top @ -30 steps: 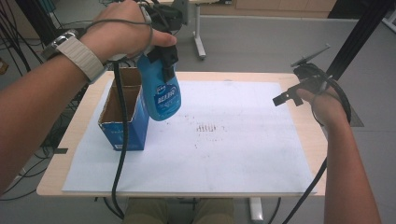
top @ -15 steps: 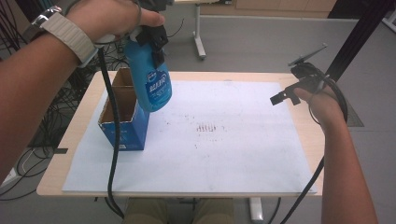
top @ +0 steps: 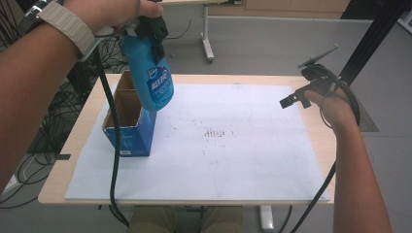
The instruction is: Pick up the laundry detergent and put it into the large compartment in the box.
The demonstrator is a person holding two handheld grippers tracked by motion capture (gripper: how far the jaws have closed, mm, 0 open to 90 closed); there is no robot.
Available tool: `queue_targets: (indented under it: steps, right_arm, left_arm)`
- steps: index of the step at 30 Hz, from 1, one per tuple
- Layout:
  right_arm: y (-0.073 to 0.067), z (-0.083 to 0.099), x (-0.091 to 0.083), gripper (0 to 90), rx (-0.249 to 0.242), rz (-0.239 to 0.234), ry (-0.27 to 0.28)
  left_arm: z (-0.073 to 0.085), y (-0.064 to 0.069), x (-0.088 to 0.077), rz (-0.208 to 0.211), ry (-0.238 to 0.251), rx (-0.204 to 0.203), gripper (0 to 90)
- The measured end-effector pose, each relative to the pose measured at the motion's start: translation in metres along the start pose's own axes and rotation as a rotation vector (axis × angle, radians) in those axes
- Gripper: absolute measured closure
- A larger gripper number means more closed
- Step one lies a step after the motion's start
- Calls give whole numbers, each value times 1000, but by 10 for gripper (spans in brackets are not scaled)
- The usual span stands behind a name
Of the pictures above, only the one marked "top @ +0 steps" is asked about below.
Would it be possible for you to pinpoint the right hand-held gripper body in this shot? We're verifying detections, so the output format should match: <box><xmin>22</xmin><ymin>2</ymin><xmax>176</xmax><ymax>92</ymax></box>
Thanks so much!
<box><xmin>296</xmin><ymin>43</ymin><xmax>345</xmax><ymax>97</ymax></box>

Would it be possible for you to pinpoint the blue spray bottle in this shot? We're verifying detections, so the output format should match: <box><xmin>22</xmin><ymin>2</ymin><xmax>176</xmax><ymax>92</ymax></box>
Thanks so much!
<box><xmin>120</xmin><ymin>22</ymin><xmax>175</xmax><ymax>113</ymax></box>

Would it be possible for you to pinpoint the blue cardboard box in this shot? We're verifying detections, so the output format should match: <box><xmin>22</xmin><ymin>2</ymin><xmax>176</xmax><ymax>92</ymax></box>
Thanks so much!
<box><xmin>101</xmin><ymin>70</ymin><xmax>158</xmax><ymax>158</ymax></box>

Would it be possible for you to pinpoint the person's right hand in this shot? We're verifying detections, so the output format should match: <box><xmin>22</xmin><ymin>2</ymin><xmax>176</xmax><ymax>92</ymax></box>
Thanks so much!
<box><xmin>304</xmin><ymin>86</ymin><xmax>360</xmax><ymax>131</ymax></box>

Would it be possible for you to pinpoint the person's left hand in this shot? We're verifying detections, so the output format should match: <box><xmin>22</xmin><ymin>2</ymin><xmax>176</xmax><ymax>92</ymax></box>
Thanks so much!
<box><xmin>62</xmin><ymin>0</ymin><xmax>165</xmax><ymax>35</ymax></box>

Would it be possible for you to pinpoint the white background desk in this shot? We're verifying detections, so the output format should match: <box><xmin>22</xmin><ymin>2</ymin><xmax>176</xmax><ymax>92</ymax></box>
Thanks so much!
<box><xmin>159</xmin><ymin>0</ymin><xmax>242</xmax><ymax>64</ymax></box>

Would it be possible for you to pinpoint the grey floor plate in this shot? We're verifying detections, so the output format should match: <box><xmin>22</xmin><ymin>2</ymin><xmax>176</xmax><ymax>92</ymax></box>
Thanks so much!
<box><xmin>358</xmin><ymin>102</ymin><xmax>380</xmax><ymax>133</ymax></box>

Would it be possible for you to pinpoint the wooden cabinet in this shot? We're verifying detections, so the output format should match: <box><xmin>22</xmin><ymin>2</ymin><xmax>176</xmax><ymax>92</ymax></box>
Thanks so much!
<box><xmin>207</xmin><ymin>0</ymin><xmax>352</xmax><ymax>19</ymax></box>

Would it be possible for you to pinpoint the wristwatch with white band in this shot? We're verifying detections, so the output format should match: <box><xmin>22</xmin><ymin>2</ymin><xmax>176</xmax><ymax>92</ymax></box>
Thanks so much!
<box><xmin>17</xmin><ymin>0</ymin><xmax>105</xmax><ymax>63</ymax></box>

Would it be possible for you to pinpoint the white paper mat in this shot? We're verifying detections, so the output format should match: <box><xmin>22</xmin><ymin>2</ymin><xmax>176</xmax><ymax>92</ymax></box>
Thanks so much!
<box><xmin>64</xmin><ymin>83</ymin><xmax>330</xmax><ymax>202</ymax></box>

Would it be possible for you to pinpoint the white table leg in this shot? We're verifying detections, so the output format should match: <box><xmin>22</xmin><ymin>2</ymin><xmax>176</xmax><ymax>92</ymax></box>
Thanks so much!
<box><xmin>257</xmin><ymin>205</ymin><xmax>275</xmax><ymax>231</ymax></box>

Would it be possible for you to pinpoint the person's right leg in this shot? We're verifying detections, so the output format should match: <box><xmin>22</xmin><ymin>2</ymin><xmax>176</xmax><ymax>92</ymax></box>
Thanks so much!
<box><xmin>198</xmin><ymin>206</ymin><xmax>245</xmax><ymax>233</ymax></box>

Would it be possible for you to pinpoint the person's leg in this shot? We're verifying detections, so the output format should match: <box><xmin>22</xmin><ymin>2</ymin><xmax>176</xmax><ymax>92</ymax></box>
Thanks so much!
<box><xmin>127</xmin><ymin>206</ymin><xmax>176</xmax><ymax>233</ymax></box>
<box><xmin>198</xmin><ymin>206</ymin><xmax>245</xmax><ymax>233</ymax></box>

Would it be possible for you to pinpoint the black floor base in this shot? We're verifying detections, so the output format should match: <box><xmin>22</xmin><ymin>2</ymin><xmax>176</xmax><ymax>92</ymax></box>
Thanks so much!
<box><xmin>26</xmin><ymin>121</ymin><xmax>76</xmax><ymax>155</ymax></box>

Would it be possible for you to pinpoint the person's left leg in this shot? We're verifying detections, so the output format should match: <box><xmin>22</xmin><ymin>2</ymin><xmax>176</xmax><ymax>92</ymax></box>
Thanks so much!
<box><xmin>127</xmin><ymin>206</ymin><xmax>176</xmax><ymax>233</ymax></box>

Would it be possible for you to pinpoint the black frame post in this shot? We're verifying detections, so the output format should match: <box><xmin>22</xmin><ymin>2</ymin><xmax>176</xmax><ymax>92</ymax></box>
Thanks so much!
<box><xmin>66</xmin><ymin>59</ymin><xmax>98</xmax><ymax>101</ymax></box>
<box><xmin>338</xmin><ymin>0</ymin><xmax>412</xmax><ymax>87</ymax></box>

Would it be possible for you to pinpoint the thick black right gripper cable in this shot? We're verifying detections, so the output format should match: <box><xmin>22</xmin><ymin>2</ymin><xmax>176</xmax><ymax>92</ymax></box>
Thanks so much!
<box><xmin>289</xmin><ymin>66</ymin><xmax>361</xmax><ymax>233</ymax></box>

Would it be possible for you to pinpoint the thick black gripper cable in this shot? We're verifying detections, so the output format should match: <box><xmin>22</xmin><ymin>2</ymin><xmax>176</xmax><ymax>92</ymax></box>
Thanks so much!
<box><xmin>92</xmin><ymin>45</ymin><xmax>131</xmax><ymax>228</ymax></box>
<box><xmin>289</xmin><ymin>66</ymin><xmax>361</xmax><ymax>233</ymax></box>

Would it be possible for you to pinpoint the thin black cable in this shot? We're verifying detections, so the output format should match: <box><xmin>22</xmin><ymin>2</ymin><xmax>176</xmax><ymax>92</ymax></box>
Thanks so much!
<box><xmin>277</xmin><ymin>205</ymin><xmax>294</xmax><ymax>233</ymax></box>

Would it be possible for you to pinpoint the thick black left gripper cable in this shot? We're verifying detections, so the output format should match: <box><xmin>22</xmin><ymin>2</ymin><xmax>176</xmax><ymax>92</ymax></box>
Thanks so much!
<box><xmin>92</xmin><ymin>45</ymin><xmax>131</xmax><ymax>228</ymax></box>

